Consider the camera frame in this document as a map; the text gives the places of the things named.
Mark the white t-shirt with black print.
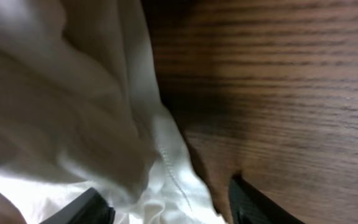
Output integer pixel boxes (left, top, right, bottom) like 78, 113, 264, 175
0, 0, 225, 223

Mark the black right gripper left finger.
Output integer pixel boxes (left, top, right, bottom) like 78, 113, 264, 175
41, 188, 116, 224

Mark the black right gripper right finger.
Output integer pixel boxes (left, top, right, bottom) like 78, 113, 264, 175
228, 175, 304, 224

